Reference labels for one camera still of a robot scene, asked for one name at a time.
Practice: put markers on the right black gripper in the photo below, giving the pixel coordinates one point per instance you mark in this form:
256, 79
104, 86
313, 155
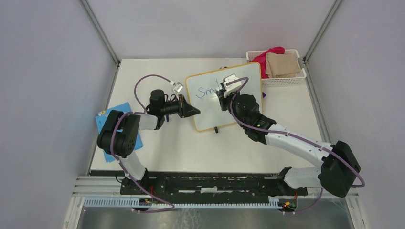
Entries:
223, 99

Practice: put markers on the yellow framed whiteboard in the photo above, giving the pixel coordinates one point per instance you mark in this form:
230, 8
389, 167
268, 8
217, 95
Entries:
201, 90

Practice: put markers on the beige cloth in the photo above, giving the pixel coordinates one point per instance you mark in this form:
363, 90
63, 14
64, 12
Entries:
281, 65

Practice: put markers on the white plastic basket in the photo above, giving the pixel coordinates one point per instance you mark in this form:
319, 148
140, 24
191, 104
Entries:
299, 77

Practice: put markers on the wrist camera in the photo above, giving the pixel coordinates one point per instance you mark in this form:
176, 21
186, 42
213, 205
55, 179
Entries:
230, 84
177, 88

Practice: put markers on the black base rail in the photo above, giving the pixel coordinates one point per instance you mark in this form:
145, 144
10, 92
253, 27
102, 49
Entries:
217, 188

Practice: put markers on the red cloth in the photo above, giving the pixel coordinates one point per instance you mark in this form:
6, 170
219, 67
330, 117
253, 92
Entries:
261, 59

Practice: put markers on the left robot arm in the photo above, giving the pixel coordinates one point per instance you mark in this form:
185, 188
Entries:
120, 131

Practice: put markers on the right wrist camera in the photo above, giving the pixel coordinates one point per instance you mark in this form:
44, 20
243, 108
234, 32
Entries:
230, 84

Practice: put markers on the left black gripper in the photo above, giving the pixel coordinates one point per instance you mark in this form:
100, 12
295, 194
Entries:
185, 109

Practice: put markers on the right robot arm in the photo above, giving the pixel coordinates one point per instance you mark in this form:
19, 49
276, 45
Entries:
334, 166

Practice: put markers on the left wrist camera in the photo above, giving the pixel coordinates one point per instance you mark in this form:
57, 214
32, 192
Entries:
177, 88

